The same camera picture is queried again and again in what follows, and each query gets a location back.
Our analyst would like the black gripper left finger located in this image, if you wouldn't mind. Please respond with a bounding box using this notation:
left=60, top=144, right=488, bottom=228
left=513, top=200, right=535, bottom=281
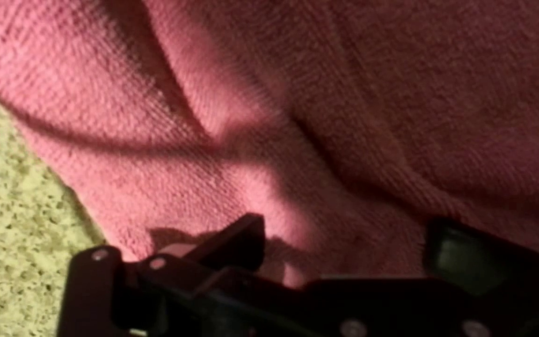
left=54, top=211, right=309, bottom=337

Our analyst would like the pink cloth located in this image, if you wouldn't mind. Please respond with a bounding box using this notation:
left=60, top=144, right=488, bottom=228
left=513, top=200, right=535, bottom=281
left=0, top=0, right=539, bottom=290

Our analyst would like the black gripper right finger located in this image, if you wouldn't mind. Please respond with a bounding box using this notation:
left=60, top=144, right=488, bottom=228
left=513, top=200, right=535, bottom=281
left=423, top=217, right=539, bottom=337

